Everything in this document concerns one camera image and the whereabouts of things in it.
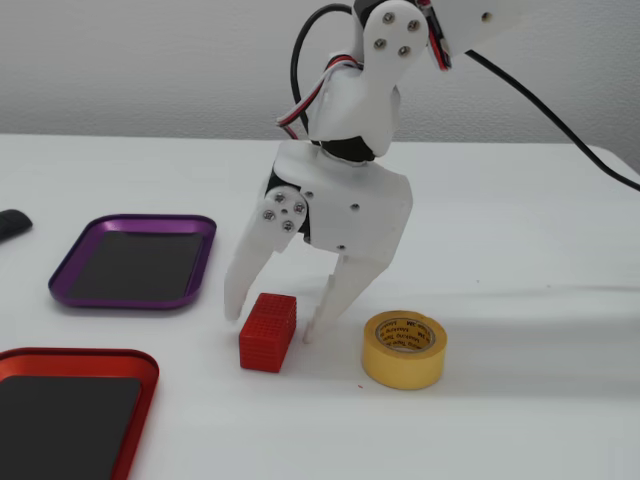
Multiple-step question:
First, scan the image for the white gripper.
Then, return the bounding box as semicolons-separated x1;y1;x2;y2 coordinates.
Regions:
224;141;414;346

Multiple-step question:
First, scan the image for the red studded block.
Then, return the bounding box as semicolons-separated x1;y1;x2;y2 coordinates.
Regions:
238;292;299;374

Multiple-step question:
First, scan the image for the purple metal dish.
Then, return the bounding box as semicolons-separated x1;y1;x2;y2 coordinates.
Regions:
47;213;218;312

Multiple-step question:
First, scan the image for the red metal dish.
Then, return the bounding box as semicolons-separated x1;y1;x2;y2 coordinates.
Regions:
0;347;161;480

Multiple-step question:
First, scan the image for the yellow masking tape roll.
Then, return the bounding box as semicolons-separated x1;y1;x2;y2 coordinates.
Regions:
360;309;448;392

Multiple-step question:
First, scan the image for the black device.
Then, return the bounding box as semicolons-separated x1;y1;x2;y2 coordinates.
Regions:
0;209;34;245

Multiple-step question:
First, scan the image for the red white wire bundle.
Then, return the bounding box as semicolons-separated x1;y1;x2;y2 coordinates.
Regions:
276;56;362;142

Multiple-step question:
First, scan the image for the black cable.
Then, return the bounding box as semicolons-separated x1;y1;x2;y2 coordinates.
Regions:
290;2;357;139
463;48;640;192

